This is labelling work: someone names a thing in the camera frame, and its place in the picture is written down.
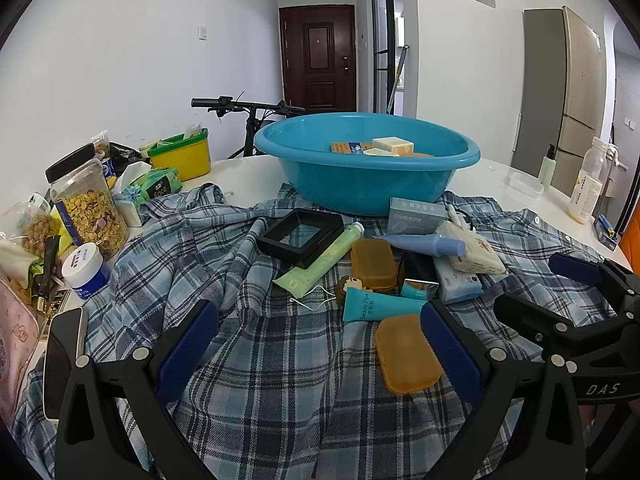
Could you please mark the blue wet wipe packet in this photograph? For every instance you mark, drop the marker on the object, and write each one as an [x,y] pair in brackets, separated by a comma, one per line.
[457,282]

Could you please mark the clear plastic container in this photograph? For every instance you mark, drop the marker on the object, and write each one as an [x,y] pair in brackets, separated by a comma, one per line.
[525,184]

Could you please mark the white printed tissue packet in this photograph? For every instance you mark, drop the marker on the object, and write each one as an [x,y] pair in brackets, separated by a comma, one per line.
[472,252]

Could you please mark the white jar with blue label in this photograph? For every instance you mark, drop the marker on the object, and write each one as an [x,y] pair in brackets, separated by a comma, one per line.
[87,272]

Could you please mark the yellow container with green rim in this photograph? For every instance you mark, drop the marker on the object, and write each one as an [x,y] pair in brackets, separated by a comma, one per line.
[185,160]

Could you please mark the cereal jar with black lid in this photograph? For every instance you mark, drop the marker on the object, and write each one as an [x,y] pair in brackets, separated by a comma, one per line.
[90,215]

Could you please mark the blue plastic basin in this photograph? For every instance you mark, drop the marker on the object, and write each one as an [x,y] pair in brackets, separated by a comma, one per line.
[310,175]

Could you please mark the black bicycle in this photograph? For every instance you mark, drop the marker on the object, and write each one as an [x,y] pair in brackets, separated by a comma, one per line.
[250,110]

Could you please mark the grey-blue carton box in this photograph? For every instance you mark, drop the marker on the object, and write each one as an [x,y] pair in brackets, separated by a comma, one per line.
[415,215]

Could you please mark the small teal box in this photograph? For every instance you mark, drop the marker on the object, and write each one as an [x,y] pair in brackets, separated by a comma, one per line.
[417,290]

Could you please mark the pink pouch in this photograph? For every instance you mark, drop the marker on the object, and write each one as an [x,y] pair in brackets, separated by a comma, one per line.
[15,350]

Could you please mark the gold grey refrigerator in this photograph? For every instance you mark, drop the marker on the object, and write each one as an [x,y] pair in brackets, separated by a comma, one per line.
[550,100]

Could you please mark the white crumpled tissue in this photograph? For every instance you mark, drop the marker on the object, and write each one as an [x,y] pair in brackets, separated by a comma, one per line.
[131,172]

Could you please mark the black-framed glass door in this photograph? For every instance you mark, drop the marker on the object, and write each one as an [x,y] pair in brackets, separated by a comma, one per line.
[386,35]

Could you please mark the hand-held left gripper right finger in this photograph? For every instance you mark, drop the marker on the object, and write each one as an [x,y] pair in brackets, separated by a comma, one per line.
[445,345]

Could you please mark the yellow and blue box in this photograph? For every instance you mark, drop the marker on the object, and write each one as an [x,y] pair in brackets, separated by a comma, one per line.
[347,147]

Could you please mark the green pump bottle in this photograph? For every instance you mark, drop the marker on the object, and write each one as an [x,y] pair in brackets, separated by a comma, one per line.
[547,170]

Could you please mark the cream carton box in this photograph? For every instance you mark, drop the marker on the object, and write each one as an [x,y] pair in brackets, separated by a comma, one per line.
[395,144]

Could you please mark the periwinkle blue tube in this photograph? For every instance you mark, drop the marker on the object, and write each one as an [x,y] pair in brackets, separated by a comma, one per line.
[430,246]

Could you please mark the blue and white can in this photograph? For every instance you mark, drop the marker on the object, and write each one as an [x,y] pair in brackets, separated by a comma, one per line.
[109,169]

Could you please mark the amber soap box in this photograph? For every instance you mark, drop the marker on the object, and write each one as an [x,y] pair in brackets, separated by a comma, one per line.
[372,262]
[405,355]

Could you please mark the dark brown door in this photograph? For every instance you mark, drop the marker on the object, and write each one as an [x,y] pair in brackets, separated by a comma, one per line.
[320,60]

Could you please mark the brown-haired cartoon figure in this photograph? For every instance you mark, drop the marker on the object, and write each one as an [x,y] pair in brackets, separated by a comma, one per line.
[347,285]

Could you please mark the black square box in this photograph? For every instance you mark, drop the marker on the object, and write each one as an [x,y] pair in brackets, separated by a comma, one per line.
[272,247]

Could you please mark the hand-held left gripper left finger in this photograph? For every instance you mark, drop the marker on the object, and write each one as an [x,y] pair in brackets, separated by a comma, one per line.
[186,345]

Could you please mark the small blue box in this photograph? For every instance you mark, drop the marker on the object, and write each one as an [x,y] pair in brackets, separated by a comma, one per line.
[607,232]

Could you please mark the green tissue packet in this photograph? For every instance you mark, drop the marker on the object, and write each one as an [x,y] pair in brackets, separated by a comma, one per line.
[157,185]

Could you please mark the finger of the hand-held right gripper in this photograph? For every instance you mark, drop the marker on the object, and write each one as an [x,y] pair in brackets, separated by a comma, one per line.
[575,267]
[540,325]

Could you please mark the white desktop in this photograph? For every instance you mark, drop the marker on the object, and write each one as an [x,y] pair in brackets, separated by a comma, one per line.
[240,175]

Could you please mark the blue plaid shirt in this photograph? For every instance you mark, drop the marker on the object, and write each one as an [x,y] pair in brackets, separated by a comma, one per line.
[280,385]

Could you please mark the teal tube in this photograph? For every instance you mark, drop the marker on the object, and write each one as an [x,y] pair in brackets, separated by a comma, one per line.
[380,305]

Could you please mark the light green tube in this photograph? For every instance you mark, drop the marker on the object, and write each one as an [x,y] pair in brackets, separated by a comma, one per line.
[325,260]

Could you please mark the clear snack bag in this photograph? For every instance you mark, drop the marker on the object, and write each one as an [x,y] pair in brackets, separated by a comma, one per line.
[37,232]

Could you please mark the clear bottle with yellow liquid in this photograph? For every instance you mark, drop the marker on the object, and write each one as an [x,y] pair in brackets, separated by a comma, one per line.
[587,190]

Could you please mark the black plastic bag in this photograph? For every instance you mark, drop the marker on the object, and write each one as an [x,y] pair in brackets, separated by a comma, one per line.
[125,152]

